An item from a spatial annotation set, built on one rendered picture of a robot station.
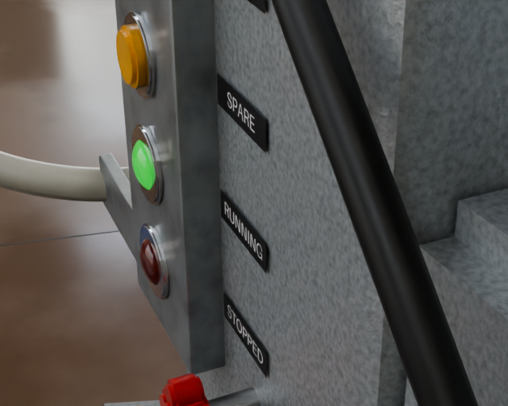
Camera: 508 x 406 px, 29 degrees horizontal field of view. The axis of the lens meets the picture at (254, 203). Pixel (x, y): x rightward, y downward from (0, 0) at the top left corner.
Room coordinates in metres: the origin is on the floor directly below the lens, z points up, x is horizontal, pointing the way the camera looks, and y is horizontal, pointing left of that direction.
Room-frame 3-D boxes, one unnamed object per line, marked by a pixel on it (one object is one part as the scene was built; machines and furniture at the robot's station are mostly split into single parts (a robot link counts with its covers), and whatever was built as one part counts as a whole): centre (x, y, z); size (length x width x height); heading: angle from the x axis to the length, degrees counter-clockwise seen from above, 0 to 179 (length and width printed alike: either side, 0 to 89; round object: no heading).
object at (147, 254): (0.39, 0.05, 1.31); 0.02 x 0.01 x 0.02; 23
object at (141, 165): (0.39, 0.05, 1.36); 0.02 x 0.01 x 0.02; 23
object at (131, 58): (0.39, 0.05, 1.41); 0.03 x 0.01 x 0.03; 23
